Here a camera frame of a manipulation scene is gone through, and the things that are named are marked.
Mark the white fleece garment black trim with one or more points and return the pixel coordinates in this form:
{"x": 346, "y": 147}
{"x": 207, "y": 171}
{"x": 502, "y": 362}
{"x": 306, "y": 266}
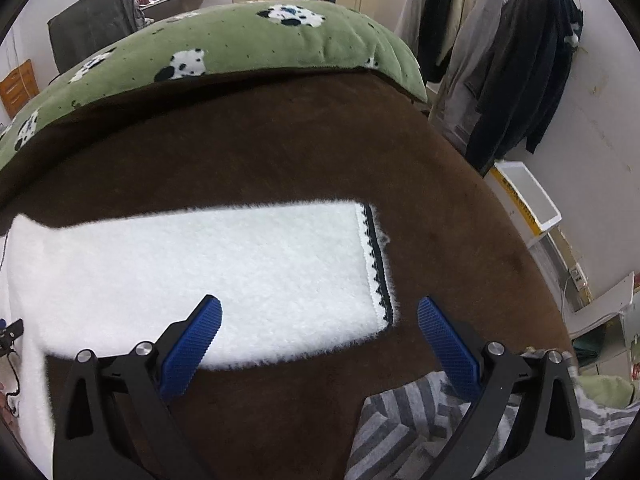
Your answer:
{"x": 200, "y": 260}

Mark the grey striped cloth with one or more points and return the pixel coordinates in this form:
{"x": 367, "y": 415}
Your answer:
{"x": 395, "y": 410}

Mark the green cow-print blanket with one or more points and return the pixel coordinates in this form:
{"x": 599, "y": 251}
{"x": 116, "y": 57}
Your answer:
{"x": 225, "y": 35}

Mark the dark grey covered chair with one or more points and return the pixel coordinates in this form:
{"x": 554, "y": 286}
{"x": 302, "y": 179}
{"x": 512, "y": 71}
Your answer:
{"x": 92, "y": 20}

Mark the white foam box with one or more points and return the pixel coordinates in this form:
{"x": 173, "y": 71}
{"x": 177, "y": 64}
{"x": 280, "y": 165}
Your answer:
{"x": 530, "y": 195}

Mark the white side table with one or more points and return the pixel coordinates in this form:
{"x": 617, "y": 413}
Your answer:
{"x": 607, "y": 305}

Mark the row of hanging jackets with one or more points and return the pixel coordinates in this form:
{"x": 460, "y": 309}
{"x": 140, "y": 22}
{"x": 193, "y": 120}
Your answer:
{"x": 500, "y": 60}

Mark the white power strip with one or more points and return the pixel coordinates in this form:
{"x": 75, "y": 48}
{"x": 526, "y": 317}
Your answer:
{"x": 578, "y": 276}

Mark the light green cloth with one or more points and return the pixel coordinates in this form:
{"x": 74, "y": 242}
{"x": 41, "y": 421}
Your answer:
{"x": 607, "y": 391}

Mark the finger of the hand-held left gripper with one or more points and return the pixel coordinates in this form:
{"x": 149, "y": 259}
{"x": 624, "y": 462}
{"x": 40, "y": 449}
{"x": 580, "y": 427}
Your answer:
{"x": 12, "y": 331}

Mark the brown blanket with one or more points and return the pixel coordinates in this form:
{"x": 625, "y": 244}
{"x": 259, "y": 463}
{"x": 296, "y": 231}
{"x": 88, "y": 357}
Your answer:
{"x": 300, "y": 150}

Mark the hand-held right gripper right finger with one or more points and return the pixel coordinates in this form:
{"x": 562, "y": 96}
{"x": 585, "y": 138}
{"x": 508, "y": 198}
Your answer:
{"x": 450, "y": 347}

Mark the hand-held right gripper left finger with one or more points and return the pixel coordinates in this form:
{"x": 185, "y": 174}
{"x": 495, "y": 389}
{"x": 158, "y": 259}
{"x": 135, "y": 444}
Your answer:
{"x": 192, "y": 345}

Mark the yellow cardboard box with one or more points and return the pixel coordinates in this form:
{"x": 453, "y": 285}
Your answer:
{"x": 515, "y": 210}

